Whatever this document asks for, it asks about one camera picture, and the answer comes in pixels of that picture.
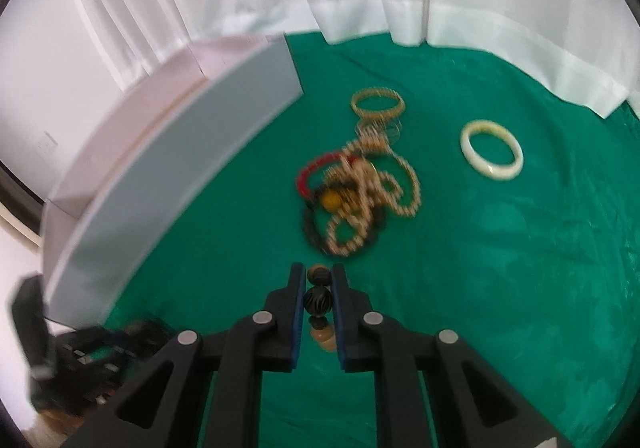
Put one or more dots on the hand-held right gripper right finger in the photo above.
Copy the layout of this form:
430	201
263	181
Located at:
340	313

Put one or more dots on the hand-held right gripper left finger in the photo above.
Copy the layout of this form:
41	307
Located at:
298	308

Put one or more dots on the white jewelry box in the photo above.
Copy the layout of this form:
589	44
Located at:
175	167

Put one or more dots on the green cloth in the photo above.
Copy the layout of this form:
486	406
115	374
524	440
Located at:
500	268

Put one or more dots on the white jade bangle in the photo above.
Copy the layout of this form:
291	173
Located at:
467	152

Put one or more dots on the gold bangle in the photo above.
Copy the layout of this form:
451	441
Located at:
356	102

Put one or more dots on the white wall socket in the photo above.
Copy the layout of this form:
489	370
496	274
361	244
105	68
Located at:
48	143

